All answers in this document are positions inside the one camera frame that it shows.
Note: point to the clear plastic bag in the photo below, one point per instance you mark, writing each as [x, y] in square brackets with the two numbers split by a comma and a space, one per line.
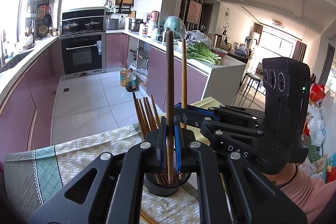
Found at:
[199, 36]

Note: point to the pink bowl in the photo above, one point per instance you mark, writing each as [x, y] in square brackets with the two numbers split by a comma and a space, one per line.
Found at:
[220, 52]

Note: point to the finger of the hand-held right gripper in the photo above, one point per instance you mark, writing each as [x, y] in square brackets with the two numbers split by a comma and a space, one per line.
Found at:
[190, 121]
[204, 113]

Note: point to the living room window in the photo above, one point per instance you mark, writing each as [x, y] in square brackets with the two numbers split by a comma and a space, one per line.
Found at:
[278, 44]

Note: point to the dark filled plastic bag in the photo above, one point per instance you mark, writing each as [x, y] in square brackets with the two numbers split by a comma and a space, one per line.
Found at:
[241, 50]

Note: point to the yellow cloth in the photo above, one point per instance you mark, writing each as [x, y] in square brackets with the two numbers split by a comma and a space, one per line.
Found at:
[207, 102]

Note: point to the wall clock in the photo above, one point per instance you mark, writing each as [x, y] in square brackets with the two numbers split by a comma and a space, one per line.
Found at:
[227, 14]

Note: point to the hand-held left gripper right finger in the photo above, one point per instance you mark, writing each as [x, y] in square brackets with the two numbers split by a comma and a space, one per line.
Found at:
[178, 145]

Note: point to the steel stock pot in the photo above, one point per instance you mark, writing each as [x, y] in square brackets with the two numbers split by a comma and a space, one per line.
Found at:
[135, 26]

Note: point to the dark tumbler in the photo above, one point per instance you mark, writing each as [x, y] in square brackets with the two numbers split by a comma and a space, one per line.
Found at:
[217, 40]

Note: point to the green leafy vegetables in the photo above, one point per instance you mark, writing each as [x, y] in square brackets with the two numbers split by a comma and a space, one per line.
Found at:
[202, 54]

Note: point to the black mesh utensil holder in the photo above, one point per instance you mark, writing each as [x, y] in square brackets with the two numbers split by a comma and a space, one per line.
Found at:
[162, 191]

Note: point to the round stool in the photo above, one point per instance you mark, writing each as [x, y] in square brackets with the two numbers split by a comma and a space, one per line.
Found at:
[253, 77]

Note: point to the black integrated stove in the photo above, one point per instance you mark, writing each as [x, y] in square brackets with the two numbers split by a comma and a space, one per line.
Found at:
[84, 14]

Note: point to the beige teal patterned tablecloth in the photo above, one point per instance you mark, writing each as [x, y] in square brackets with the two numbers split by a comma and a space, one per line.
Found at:
[78, 145]

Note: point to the black built-in oven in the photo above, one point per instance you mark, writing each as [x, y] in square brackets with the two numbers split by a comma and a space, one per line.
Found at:
[84, 56]

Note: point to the white plastic bags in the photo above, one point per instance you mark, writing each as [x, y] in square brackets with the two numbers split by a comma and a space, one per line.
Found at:
[316, 127]

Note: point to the steel faucet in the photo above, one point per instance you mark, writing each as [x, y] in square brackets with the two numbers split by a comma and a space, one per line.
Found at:
[3, 48]

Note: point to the mint green appliance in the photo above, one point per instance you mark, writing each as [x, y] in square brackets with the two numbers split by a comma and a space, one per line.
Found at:
[173, 24]

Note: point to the hanging pans and utensils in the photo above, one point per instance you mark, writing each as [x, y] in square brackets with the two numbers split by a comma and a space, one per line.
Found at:
[47, 20]

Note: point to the black pot glass lid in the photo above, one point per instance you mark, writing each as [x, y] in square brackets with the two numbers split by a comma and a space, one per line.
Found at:
[93, 25]
[70, 26]

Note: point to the red gift bag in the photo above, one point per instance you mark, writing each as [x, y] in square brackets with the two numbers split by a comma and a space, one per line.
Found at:
[317, 95]

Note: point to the kitchen sink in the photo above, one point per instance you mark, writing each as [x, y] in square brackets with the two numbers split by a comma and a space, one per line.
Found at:
[13, 61]

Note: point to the bunch of chopsticks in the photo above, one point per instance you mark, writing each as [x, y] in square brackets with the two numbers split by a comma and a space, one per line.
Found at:
[144, 119]

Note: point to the white kitchen countertop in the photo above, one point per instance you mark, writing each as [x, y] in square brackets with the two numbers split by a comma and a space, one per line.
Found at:
[231, 63]

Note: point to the purple kitchen cabinets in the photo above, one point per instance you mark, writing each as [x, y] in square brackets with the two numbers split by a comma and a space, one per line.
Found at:
[26, 98]

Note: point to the dark brown wooden chopstick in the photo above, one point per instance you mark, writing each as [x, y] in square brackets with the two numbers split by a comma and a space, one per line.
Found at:
[170, 69]

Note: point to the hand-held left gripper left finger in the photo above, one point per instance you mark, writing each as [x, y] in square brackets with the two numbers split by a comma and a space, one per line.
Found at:
[162, 145]

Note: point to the framed wall picture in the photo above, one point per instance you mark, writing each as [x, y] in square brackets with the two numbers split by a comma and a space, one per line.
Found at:
[194, 12]

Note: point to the cooking oil bottles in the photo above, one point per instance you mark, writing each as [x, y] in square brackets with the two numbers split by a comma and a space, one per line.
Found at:
[131, 82]

